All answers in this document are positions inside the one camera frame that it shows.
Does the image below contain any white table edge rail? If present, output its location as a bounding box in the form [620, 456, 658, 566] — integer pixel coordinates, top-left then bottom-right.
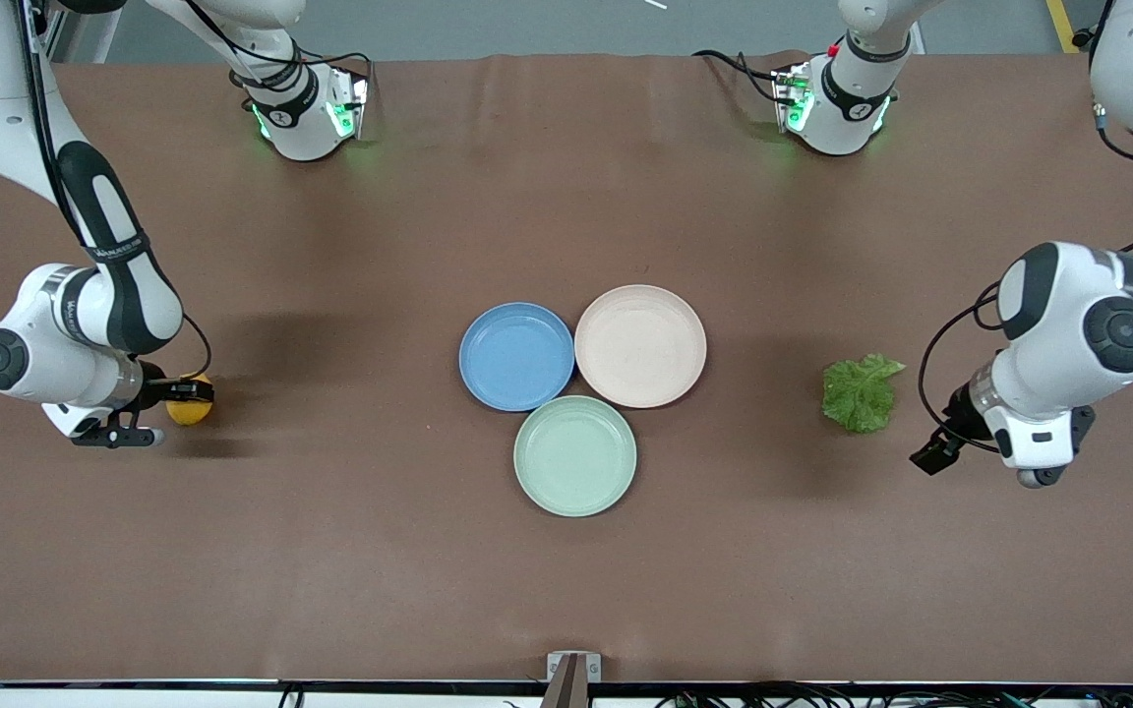
[0, 678, 1133, 708]

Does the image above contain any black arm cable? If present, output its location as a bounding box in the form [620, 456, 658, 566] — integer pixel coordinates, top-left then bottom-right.
[917, 0, 1133, 455]
[16, 0, 213, 384]

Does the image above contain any brown table cover sheet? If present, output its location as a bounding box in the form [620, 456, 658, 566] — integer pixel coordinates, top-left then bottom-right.
[0, 51, 1133, 685]

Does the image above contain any mint green plate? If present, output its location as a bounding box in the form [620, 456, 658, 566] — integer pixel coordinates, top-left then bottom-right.
[512, 394, 638, 518]

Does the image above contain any black base cable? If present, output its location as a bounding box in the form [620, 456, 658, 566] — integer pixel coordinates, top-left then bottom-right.
[183, 0, 377, 109]
[691, 48, 792, 105]

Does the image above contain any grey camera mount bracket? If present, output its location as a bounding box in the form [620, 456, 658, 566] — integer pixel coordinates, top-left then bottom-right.
[539, 651, 603, 708]

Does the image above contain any black right base cable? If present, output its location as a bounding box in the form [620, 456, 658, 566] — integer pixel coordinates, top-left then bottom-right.
[183, 0, 377, 109]

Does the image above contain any beige plate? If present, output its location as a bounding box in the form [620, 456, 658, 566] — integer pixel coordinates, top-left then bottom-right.
[573, 284, 708, 410]

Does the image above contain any black left base cable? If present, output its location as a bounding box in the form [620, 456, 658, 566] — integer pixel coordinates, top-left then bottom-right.
[691, 48, 792, 105]

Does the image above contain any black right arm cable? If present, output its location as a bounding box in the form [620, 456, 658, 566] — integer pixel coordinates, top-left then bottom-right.
[16, 0, 213, 384]

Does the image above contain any green lettuce leaf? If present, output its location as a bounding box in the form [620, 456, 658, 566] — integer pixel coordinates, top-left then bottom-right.
[820, 353, 908, 436]

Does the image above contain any yellow lemon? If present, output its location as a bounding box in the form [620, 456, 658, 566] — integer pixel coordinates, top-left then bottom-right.
[165, 373, 215, 427]

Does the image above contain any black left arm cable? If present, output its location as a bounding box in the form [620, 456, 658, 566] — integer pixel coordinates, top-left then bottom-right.
[917, 0, 1133, 455]

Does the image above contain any blue plate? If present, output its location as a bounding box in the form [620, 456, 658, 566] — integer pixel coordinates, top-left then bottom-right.
[458, 301, 576, 412]

